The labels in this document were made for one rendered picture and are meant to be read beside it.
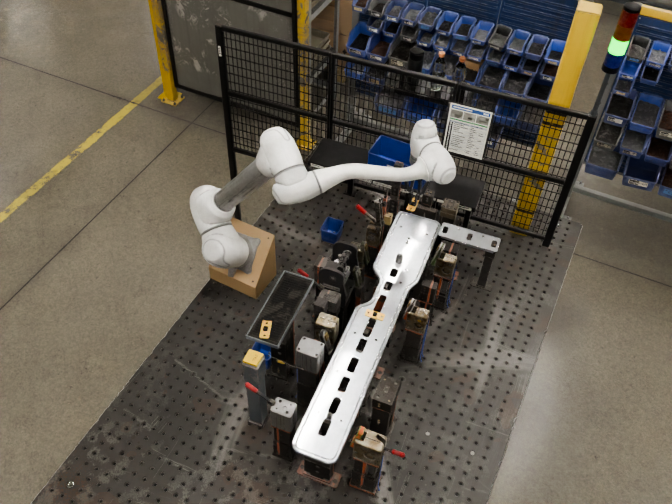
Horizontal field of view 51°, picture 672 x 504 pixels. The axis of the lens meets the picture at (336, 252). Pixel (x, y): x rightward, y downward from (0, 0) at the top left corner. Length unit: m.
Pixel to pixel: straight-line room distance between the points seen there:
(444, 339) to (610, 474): 1.21
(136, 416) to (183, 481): 0.38
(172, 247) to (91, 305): 0.64
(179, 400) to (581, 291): 2.67
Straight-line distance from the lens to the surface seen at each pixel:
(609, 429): 4.23
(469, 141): 3.60
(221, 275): 3.55
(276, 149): 2.85
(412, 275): 3.25
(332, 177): 2.85
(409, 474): 3.07
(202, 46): 5.49
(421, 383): 3.27
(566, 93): 3.41
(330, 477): 2.97
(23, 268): 4.90
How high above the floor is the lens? 3.44
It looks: 48 degrees down
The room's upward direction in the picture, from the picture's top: 3 degrees clockwise
